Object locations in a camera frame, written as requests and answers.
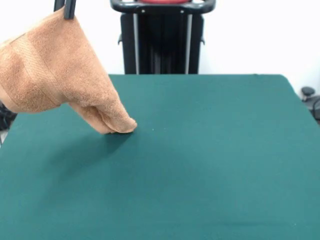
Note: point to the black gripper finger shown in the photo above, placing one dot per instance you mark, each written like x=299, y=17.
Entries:
x=70, y=10
x=58, y=5

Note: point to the tan terry towel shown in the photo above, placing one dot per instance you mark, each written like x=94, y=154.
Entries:
x=50, y=70

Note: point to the black equipment heap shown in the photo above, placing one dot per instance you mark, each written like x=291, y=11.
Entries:
x=6, y=117

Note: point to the dark green table cloth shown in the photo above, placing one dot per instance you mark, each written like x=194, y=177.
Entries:
x=175, y=162

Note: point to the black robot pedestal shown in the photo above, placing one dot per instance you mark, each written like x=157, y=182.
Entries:
x=162, y=50

